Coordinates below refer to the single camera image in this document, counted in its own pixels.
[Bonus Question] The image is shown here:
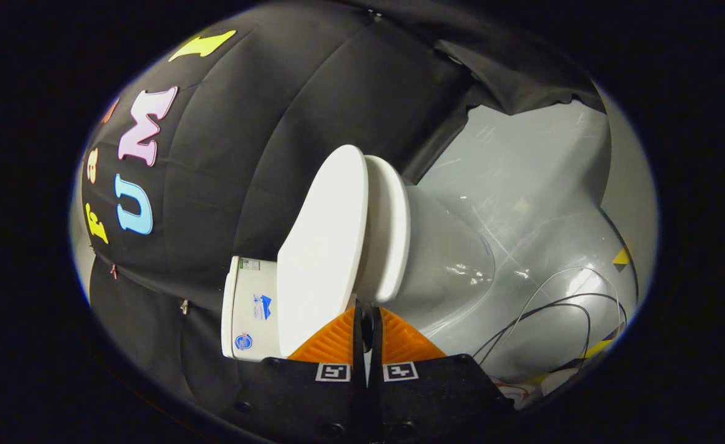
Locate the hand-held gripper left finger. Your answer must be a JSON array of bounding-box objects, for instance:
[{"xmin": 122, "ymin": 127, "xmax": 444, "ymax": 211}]
[{"xmin": 238, "ymin": 303, "xmax": 368, "ymax": 442}]

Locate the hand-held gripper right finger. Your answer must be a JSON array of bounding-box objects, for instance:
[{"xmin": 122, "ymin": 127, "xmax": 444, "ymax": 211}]
[{"xmin": 367, "ymin": 303, "xmax": 517, "ymax": 442}]

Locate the white toilet lid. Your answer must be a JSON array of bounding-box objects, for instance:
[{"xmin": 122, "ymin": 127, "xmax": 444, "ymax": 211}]
[{"xmin": 275, "ymin": 144, "xmax": 371, "ymax": 360}]

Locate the white ceramic toilet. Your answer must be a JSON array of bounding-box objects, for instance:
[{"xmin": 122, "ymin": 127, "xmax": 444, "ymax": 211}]
[{"xmin": 221, "ymin": 184, "xmax": 497, "ymax": 363}]

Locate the white toilet seat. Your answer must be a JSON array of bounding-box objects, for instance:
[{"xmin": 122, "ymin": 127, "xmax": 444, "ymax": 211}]
[{"xmin": 355, "ymin": 155, "xmax": 411, "ymax": 305}]

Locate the thin black cable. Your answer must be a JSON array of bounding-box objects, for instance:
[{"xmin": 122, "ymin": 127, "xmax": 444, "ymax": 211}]
[{"xmin": 472, "ymin": 292, "xmax": 629, "ymax": 369}]

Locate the thin white cable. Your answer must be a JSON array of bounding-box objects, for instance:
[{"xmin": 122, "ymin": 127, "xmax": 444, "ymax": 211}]
[{"xmin": 510, "ymin": 266, "xmax": 624, "ymax": 346}]

